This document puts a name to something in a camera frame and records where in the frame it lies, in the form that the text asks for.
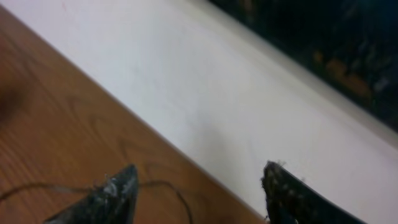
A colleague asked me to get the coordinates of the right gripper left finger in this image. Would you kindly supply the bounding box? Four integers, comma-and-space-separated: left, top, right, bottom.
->
44, 165, 139, 224

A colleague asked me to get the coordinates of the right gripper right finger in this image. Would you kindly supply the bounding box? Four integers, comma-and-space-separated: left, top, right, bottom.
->
261, 161, 364, 224

